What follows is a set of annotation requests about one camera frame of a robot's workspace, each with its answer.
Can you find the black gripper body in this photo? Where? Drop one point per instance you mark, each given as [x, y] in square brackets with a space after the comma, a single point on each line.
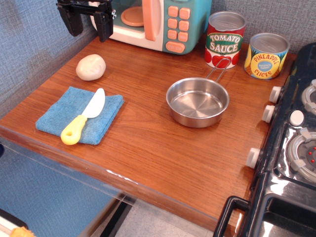
[82, 7]

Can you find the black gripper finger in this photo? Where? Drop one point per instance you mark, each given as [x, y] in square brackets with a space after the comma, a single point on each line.
[71, 16]
[103, 18]

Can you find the small stainless steel pan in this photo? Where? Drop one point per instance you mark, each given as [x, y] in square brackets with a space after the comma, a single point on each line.
[197, 102]

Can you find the white toy potato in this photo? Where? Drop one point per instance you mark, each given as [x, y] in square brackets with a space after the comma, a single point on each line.
[91, 67]

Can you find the teal toy microwave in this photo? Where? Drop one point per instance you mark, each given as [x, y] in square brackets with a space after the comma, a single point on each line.
[171, 26]

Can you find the blue folded cloth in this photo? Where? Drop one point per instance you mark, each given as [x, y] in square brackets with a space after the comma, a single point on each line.
[72, 104]

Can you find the tomato sauce can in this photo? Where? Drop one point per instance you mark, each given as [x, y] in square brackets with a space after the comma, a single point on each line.
[224, 39]

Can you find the pineapple slices can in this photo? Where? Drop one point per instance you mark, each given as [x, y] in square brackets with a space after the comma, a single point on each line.
[266, 55]

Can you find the white stove knob top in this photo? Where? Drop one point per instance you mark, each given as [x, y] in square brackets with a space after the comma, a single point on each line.
[274, 94]

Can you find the white stove knob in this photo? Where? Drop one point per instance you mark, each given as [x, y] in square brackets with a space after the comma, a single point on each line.
[252, 157]
[268, 113]
[274, 94]

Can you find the white stove knob middle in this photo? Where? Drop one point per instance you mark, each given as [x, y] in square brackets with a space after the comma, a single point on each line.
[268, 113]

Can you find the white stove knob bottom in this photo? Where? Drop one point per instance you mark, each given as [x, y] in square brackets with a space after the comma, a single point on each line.
[252, 157]

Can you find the orange object bottom left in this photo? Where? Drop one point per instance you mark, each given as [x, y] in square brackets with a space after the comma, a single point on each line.
[21, 232]

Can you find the black toy stove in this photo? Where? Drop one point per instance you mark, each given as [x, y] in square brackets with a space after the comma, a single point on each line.
[283, 189]

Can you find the yellow-handled white toy knife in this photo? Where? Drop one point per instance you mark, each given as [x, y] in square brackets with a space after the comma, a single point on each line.
[71, 134]

